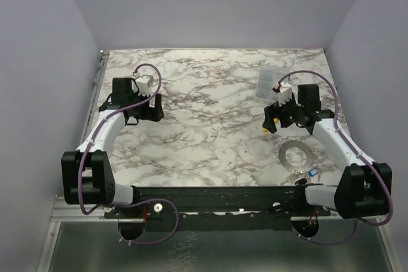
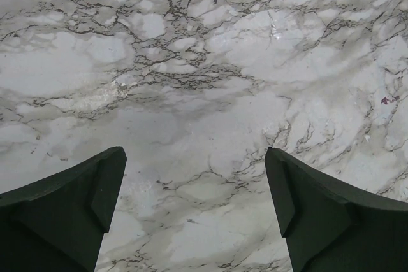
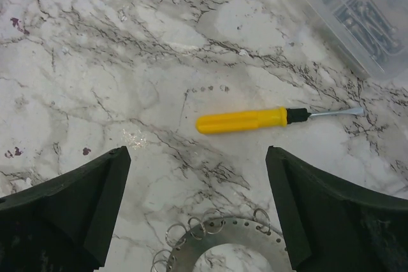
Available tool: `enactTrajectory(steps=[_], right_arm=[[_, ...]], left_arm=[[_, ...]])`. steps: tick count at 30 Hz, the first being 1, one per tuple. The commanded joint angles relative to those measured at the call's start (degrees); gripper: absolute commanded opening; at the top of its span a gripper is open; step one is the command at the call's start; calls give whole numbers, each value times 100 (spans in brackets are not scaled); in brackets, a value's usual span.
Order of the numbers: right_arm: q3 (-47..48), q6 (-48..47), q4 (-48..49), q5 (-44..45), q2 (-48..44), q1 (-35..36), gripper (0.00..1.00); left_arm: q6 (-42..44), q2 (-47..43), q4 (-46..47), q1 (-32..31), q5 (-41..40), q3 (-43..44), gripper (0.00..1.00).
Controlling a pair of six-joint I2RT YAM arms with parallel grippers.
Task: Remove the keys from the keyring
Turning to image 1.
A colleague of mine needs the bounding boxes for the perforated metal ring disc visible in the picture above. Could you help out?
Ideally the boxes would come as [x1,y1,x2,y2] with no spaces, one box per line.
[278,140,314,174]

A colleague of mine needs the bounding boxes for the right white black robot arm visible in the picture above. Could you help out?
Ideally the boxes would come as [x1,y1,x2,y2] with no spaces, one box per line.
[262,82,392,219]

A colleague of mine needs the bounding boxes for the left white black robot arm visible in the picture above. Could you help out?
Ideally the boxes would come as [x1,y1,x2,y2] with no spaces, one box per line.
[61,74,164,218]

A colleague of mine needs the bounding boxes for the clear plastic screw box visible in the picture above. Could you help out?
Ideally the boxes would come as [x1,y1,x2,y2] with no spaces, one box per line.
[254,64,288,105]

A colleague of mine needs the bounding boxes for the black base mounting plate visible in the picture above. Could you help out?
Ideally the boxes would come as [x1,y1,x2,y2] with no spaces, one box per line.
[105,186,329,232]

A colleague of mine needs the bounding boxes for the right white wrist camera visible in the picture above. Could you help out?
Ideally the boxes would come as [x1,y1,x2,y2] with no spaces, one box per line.
[272,81,293,106]

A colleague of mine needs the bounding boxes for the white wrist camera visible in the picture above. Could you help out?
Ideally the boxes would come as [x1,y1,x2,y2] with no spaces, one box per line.
[272,81,293,106]
[135,73,154,97]

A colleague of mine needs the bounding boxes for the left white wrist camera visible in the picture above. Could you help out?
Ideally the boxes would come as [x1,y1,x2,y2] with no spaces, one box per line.
[135,73,154,97]

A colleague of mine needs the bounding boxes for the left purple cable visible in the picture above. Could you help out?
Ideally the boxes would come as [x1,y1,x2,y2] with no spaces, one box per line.
[77,63,180,247]

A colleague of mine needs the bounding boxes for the purple cable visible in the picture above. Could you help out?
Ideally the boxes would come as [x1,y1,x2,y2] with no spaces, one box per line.
[271,70,394,246]
[77,63,180,247]

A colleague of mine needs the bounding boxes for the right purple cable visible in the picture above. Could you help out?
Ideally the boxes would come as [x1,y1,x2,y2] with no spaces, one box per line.
[271,70,394,246]

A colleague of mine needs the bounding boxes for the aluminium rail frame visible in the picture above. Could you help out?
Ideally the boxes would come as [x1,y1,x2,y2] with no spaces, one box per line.
[39,49,392,271]

